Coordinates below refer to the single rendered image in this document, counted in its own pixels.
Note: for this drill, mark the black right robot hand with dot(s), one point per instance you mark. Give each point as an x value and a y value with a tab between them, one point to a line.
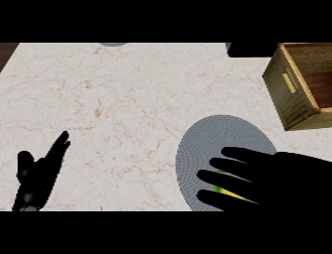
295	182

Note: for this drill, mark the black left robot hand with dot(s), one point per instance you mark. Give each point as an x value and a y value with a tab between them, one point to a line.
35	175

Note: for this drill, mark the wooden box basket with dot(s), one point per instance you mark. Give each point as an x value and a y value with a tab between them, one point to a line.
314	89

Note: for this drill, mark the black appliance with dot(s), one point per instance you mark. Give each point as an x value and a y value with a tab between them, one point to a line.
251	49

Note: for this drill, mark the grey round object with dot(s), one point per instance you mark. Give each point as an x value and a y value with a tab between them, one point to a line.
112	44

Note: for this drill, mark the yellow lemon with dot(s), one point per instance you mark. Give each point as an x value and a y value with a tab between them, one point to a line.
220	189

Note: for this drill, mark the grey round placemat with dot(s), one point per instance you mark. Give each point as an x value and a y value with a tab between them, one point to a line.
211	142

